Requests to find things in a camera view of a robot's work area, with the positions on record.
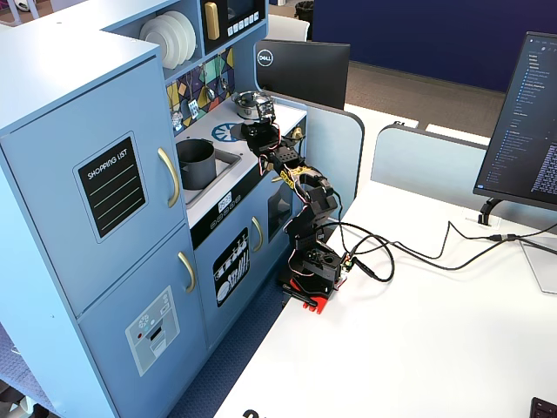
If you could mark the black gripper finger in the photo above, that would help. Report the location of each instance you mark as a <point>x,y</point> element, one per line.
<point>249,128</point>
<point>249,140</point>

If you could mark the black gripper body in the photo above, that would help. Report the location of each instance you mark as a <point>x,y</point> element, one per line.
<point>253,131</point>

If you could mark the gray pot lid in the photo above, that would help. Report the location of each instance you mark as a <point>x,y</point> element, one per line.
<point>243,130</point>

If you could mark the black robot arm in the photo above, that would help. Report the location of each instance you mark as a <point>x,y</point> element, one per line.
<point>317,204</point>

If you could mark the steel pot lid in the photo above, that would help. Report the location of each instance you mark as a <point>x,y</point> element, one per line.
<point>244,98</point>

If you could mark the steel toy pot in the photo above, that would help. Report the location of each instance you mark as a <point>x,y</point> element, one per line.
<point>244,109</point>

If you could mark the gold stove knob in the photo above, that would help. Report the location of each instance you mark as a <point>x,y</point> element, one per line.
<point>297,133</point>
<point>266,167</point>

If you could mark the white sink basin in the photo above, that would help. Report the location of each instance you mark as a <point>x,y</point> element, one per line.
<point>226,163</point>

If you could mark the hanging toy spoon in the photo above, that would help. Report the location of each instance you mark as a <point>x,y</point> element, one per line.
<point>210,93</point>

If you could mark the gray toy pot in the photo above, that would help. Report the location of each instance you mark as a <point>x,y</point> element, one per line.
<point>198,172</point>

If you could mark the hanging toy spatula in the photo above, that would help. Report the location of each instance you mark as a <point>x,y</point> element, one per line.
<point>192,106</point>

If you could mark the light blue desk partition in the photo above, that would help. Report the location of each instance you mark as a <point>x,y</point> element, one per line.
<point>426,165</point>
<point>330,148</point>

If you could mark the hanging toy strainer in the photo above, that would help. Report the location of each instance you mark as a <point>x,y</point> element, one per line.
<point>176,116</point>

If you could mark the black Dell monitor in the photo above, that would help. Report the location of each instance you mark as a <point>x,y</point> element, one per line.
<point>304,74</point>

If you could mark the white chair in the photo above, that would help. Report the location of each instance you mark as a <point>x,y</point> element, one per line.
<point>287,27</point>

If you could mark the white toy plate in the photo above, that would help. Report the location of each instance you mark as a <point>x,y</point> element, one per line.
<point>172,26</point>
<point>153,37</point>
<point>188,30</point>

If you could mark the black trash bin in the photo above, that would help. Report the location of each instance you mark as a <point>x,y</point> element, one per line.
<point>304,9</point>

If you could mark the black shopping list board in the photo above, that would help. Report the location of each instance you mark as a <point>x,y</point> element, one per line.
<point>111,187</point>

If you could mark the blue toy kitchen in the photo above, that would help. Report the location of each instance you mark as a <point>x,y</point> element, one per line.
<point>87,109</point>

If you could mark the red clamp base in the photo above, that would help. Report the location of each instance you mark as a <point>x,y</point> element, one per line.
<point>315,302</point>

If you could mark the monitor with lit screen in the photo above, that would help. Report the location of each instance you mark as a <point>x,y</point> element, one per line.
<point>522,122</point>

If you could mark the small black object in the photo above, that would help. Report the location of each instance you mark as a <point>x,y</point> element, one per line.
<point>251,413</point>

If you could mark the gray monitor stand plate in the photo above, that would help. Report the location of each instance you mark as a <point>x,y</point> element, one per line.
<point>541,270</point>

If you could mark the black keyboard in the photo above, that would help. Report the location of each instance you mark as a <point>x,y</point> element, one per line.
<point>545,408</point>

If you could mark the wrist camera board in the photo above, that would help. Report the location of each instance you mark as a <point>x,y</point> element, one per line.
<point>264,108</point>

